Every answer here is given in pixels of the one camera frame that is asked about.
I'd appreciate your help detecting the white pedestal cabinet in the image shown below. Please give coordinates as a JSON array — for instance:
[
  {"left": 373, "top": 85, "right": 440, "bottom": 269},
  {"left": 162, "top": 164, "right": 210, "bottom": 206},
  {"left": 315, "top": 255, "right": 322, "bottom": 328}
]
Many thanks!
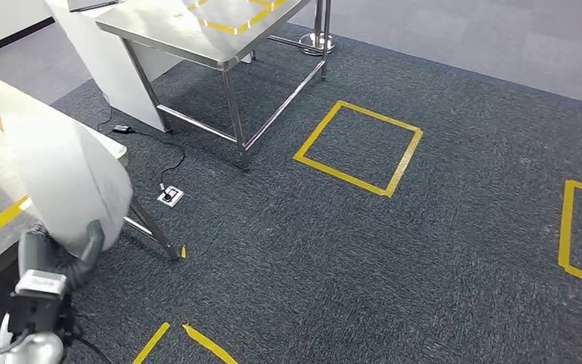
[{"left": 45, "top": 0, "right": 182, "bottom": 133}]

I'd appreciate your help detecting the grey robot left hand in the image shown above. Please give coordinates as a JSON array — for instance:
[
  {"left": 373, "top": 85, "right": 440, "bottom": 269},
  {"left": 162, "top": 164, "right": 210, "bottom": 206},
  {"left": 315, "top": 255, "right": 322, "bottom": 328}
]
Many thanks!
[{"left": 17, "top": 219, "right": 106, "bottom": 293}]

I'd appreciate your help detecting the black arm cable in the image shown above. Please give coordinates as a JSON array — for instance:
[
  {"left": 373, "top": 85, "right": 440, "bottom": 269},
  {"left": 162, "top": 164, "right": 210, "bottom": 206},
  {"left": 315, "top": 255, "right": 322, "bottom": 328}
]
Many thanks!
[{"left": 0, "top": 328, "right": 116, "bottom": 364}]

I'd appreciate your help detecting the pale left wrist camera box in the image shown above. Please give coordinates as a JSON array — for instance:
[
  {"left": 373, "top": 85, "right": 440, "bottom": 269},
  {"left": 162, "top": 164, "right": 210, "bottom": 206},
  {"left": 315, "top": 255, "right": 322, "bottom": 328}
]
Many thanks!
[{"left": 7, "top": 268, "right": 70, "bottom": 337}]

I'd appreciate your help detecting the grey flat device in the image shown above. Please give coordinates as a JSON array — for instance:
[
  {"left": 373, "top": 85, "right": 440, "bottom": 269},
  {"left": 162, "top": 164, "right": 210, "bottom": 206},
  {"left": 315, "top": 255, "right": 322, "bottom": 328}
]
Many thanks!
[{"left": 66, "top": 0, "right": 121, "bottom": 13}]

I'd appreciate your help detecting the black power cable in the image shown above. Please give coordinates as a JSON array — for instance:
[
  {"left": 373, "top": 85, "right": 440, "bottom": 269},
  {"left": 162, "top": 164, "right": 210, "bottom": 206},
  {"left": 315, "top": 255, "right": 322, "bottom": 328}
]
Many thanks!
[{"left": 95, "top": 90, "right": 187, "bottom": 194}]

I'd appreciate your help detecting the white curved car panel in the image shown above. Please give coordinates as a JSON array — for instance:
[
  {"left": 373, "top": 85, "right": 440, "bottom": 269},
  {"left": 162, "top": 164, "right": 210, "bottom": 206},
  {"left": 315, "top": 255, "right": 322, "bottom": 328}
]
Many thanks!
[{"left": 0, "top": 75, "right": 136, "bottom": 259}]

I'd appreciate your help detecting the silver floor outlet plate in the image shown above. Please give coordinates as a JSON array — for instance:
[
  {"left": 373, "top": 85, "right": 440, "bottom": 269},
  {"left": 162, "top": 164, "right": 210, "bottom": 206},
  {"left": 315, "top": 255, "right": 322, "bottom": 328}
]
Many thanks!
[{"left": 156, "top": 184, "right": 186, "bottom": 208}]

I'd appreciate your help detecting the chrome stanchion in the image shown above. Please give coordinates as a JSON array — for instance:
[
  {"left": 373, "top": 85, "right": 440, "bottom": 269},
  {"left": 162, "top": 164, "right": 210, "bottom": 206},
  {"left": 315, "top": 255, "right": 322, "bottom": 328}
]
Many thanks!
[{"left": 298, "top": 0, "right": 337, "bottom": 57}]

